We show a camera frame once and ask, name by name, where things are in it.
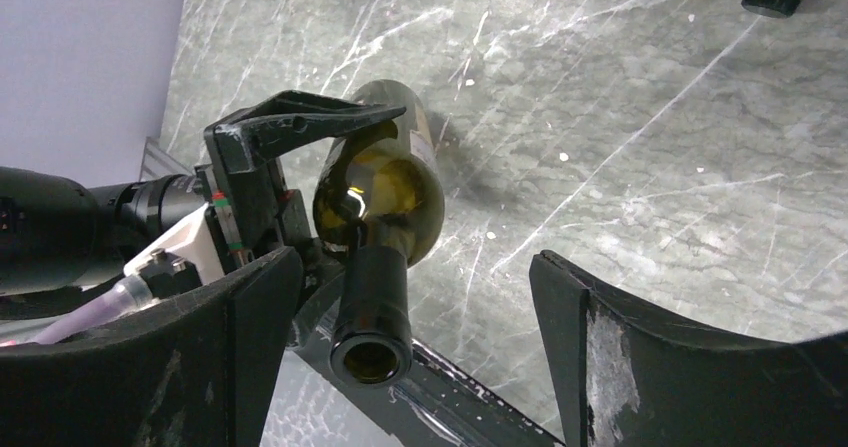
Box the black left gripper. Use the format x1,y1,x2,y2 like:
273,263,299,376
195,90,406,275

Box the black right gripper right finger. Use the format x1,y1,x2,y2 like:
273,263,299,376
529,250,847,446

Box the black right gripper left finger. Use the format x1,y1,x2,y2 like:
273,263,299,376
1,247,303,446

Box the dark green wine bottle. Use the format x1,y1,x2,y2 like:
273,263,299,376
313,79,445,388

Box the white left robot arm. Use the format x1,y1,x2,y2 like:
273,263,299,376
1,90,404,296

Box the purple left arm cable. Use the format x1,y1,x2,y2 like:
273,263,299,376
0,275,160,349

